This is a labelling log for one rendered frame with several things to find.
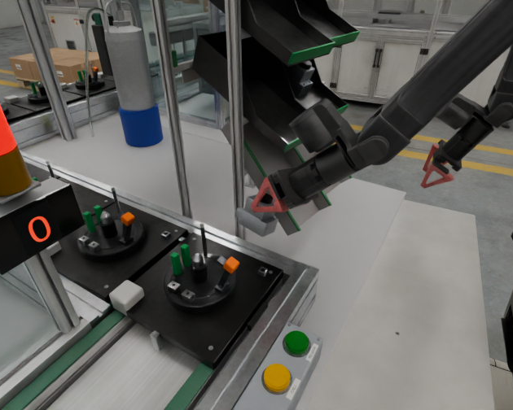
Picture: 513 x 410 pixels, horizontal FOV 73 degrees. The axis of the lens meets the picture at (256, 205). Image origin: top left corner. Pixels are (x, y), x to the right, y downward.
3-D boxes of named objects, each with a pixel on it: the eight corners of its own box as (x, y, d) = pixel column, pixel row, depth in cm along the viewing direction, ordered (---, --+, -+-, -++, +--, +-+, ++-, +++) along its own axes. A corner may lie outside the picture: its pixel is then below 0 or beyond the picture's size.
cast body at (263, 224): (274, 232, 69) (285, 201, 66) (262, 237, 65) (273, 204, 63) (242, 213, 73) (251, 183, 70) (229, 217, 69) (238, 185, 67)
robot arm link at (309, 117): (393, 154, 48) (396, 134, 55) (348, 85, 46) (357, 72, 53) (322, 191, 55) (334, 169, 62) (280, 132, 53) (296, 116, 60)
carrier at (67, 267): (189, 236, 84) (182, 192, 77) (107, 304, 67) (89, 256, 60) (120, 206, 94) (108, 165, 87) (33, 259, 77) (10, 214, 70)
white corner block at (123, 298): (147, 302, 67) (143, 287, 65) (129, 318, 64) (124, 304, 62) (130, 292, 69) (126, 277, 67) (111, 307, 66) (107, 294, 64)
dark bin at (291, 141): (320, 133, 75) (337, 106, 70) (283, 154, 67) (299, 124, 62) (234, 58, 82) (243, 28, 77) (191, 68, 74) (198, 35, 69)
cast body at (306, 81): (308, 93, 85) (322, 67, 80) (297, 97, 82) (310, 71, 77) (284, 72, 87) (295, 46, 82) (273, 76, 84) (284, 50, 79)
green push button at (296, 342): (312, 343, 60) (313, 336, 59) (301, 362, 57) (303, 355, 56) (291, 333, 61) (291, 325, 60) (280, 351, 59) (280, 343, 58)
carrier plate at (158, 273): (282, 276, 73) (283, 268, 72) (214, 371, 56) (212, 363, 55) (194, 237, 83) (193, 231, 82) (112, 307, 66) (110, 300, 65)
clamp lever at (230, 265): (229, 284, 65) (240, 262, 60) (222, 291, 64) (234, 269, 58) (214, 272, 66) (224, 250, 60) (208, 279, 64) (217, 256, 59)
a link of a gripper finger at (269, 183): (237, 194, 64) (275, 170, 59) (259, 189, 70) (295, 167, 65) (252, 228, 63) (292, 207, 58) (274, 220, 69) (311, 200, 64)
